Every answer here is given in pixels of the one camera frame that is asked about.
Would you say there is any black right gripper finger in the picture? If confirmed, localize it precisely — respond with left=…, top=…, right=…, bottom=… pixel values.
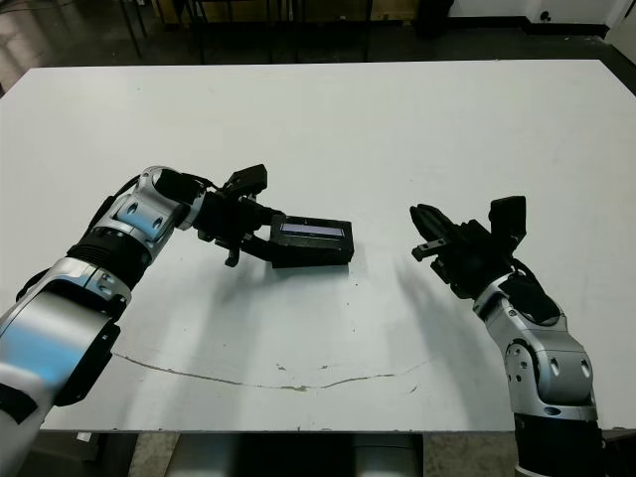
left=410, top=203, right=461, bottom=235
left=411, top=214, right=456, bottom=243

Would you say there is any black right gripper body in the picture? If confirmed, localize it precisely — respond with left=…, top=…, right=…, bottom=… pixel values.
left=410, top=219, right=516, bottom=299

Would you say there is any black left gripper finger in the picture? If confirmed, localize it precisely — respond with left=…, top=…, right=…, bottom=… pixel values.
left=250, top=198, right=288, bottom=223
left=242, top=233, right=277, bottom=264

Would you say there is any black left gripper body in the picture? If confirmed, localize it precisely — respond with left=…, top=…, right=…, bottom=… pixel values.
left=196, top=191, right=272, bottom=267

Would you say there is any black box lid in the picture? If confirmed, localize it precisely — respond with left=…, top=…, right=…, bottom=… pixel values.
left=269, top=214, right=355, bottom=264

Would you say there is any black box white insert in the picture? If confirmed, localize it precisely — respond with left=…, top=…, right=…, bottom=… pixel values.
left=272, top=256, right=351, bottom=270

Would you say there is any black mesh chair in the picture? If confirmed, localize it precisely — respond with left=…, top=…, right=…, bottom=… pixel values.
left=191, top=0, right=274, bottom=65

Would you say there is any black bin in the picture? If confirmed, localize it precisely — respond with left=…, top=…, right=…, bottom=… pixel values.
left=415, top=0, right=456, bottom=39

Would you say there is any white door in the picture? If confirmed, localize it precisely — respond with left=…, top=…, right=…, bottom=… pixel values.
left=605, top=0, right=636, bottom=64

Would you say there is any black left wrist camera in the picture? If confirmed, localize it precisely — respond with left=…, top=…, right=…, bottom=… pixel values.
left=226, top=162, right=269, bottom=195

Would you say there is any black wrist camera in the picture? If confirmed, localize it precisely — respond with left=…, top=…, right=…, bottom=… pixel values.
left=487, top=196, right=528, bottom=247
left=226, top=162, right=269, bottom=195

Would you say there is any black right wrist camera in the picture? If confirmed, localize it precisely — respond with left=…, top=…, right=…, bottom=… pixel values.
left=487, top=196, right=528, bottom=247

